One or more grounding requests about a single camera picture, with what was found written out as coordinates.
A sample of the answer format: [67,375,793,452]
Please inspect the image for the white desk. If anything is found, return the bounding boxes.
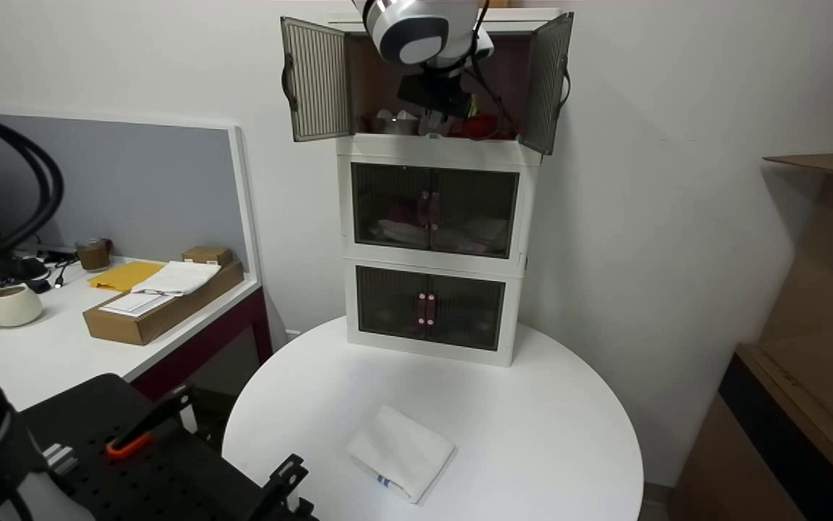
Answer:
[0,258,275,417]

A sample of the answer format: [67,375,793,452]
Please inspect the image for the thick black cable bundle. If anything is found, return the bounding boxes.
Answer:
[0,100,67,284]

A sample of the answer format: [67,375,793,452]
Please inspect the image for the shallow cardboard tray box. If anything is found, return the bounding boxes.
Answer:
[80,250,248,346]

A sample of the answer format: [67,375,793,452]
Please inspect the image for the clear plastic jug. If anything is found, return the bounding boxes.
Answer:
[372,103,421,139]

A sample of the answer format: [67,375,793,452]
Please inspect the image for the grey board with white frame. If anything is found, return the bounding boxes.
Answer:
[0,110,265,284]

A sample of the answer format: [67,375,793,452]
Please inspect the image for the small brown object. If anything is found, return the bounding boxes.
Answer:
[76,236,118,272]

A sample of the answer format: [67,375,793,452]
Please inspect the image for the white ceramic mug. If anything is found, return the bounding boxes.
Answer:
[0,279,48,331]

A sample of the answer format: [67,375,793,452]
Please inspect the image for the white paper sheet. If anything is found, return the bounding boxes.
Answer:
[131,258,226,298]

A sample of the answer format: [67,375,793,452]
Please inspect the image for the red item in cabinet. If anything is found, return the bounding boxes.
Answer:
[456,113,496,142]

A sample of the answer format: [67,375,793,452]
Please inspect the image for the white three-tier storage cabinet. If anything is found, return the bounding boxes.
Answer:
[277,4,577,369]

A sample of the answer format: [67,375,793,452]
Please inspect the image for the yellow padded envelope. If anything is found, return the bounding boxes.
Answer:
[86,258,168,295]

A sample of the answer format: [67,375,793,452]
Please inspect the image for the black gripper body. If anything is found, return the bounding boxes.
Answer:
[397,67,483,122]

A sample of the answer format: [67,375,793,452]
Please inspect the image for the cardboard box with black band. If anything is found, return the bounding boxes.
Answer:
[673,343,833,521]

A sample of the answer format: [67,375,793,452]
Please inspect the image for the white folded cloth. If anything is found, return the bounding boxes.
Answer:
[343,401,460,505]

